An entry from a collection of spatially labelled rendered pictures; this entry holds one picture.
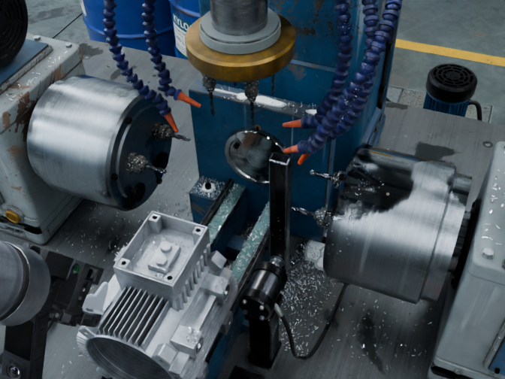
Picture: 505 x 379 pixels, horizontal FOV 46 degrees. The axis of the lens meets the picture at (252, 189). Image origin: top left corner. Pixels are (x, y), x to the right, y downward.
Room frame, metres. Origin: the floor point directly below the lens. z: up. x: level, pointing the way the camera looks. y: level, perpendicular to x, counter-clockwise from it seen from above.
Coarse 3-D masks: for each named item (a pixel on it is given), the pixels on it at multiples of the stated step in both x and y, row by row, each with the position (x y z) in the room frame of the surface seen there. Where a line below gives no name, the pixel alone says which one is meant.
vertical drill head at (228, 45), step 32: (224, 0) 0.81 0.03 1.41; (256, 0) 0.81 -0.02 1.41; (192, 32) 0.86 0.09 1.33; (224, 32) 0.81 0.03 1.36; (256, 32) 0.81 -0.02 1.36; (288, 32) 0.84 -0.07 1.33; (192, 64) 0.80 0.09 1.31; (224, 64) 0.76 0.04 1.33; (256, 64) 0.76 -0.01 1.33; (256, 96) 0.78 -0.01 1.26
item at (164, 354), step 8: (216, 256) 0.59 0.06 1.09; (208, 264) 0.58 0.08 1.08; (216, 264) 0.58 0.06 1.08; (224, 264) 0.58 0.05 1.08; (80, 328) 0.47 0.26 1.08; (88, 328) 0.47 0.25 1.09; (96, 328) 0.47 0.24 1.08; (88, 336) 0.46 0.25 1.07; (160, 344) 0.44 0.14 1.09; (160, 352) 0.42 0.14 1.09; (168, 352) 0.42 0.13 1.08; (176, 352) 0.43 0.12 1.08; (160, 360) 0.42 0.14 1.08; (168, 360) 0.41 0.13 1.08; (96, 368) 0.47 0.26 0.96; (104, 376) 0.46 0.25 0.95
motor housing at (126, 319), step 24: (120, 312) 0.48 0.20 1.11; (144, 312) 0.48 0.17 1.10; (168, 312) 0.49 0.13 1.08; (192, 312) 0.50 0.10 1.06; (216, 312) 0.52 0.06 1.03; (96, 336) 0.46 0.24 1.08; (120, 336) 0.44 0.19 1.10; (144, 336) 0.45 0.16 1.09; (168, 336) 0.46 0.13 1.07; (216, 336) 0.52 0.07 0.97; (96, 360) 0.47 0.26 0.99; (120, 360) 0.48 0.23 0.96; (144, 360) 0.49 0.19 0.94; (192, 360) 0.44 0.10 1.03
